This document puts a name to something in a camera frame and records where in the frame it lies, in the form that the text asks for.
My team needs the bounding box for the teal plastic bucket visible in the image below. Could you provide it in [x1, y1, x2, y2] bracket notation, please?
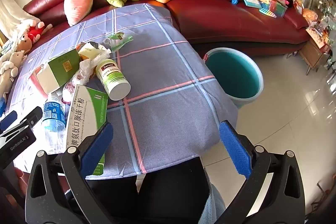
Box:
[203, 48, 264, 109]

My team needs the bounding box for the red leather sofa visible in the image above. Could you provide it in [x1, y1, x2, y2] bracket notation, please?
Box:
[22, 0, 311, 56]

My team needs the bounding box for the green cardboard box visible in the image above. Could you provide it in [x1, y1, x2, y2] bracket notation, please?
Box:
[36, 51, 82, 94]

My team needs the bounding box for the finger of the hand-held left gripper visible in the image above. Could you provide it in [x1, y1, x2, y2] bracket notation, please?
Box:
[4, 106, 43, 135]
[0, 110, 18, 130]

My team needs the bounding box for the clear water bottle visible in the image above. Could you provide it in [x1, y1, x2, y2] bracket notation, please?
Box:
[42, 94, 67, 155]

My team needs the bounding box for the white plastic bag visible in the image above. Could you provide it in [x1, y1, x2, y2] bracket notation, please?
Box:
[76, 52, 111, 83]

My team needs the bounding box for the plaid tablecloth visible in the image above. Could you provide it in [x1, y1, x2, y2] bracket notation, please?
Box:
[5, 4, 239, 180]

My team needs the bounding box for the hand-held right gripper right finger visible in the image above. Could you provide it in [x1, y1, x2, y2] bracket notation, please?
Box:
[219, 120, 306, 224]

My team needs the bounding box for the pile of colourful papers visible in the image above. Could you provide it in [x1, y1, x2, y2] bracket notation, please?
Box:
[306, 21, 332, 48]

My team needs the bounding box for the white green carton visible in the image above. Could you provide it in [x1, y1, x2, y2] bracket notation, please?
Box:
[64, 84, 109, 177]

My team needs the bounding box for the person's jeans leg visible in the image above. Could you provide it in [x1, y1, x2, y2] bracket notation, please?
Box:
[205, 169, 226, 224]

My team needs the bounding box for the person's dark clothing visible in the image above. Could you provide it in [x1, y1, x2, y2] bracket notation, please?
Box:
[105, 156, 213, 224]

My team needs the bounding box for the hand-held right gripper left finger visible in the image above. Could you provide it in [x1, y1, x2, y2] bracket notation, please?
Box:
[25, 123, 124, 224]

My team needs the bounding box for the green white snack wrapper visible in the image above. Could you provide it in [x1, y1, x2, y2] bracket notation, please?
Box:
[101, 33, 134, 52]

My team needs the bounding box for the pink printed plastic wrapper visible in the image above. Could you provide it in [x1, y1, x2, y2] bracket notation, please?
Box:
[62, 74, 82, 105]

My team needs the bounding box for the beige teddy bear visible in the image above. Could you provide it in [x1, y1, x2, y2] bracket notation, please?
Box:
[9, 50, 28, 69]

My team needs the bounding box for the orange stuffed toy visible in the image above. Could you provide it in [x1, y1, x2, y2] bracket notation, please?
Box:
[302, 8, 319, 21]

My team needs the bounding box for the white supplement bottle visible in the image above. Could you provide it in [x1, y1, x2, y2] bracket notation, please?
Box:
[95, 59, 131, 101]

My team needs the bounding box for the teddy bear with red shirt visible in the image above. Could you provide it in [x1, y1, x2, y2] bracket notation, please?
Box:
[16, 21, 53, 52]

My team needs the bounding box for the wooden side table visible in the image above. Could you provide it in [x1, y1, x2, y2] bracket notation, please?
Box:
[299, 38, 332, 75]

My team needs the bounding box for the cream blanket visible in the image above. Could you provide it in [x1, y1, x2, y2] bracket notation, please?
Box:
[0, 0, 34, 41]

